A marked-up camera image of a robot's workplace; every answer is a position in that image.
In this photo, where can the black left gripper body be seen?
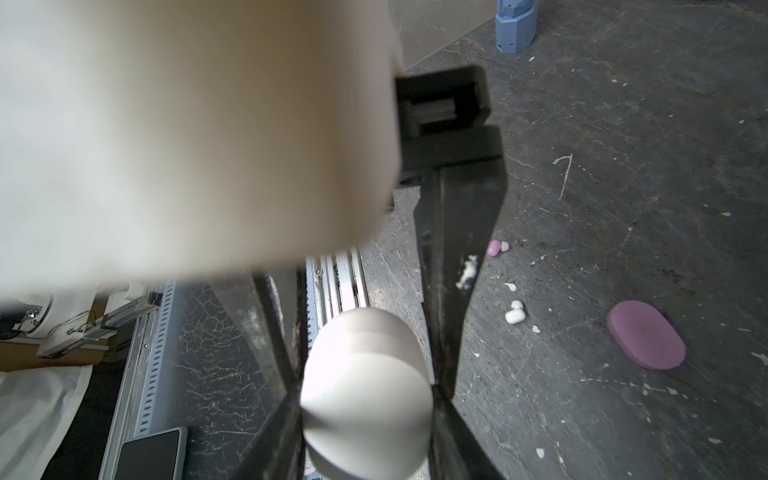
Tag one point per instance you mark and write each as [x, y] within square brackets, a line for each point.
[442, 124]

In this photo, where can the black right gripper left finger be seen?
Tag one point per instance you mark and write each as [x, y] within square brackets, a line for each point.
[279, 451]

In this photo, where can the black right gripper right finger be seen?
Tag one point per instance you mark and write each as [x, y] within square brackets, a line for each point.
[454, 452]

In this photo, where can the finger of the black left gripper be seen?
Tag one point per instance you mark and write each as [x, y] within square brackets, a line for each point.
[454, 221]
[269, 310]

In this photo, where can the smartphone with green case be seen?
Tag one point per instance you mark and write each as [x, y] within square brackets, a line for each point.
[159, 456]

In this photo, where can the pink oval earbud case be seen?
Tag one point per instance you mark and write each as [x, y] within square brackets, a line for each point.
[646, 336]

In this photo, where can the purple earbud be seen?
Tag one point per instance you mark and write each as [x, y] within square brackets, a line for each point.
[497, 247]

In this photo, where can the white earbud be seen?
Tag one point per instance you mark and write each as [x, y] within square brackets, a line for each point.
[516, 314]

